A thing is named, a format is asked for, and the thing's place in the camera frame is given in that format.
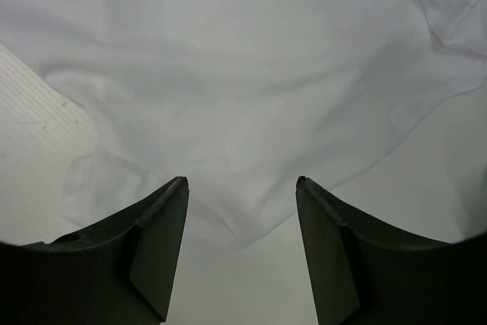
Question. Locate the white t shirt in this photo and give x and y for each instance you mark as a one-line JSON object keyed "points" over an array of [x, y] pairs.
{"points": [[241, 96]]}

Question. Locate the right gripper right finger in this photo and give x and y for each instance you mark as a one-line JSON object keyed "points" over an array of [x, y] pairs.
{"points": [[365, 271]]}

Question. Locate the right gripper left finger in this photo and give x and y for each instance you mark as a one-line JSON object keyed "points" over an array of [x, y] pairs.
{"points": [[119, 270]]}

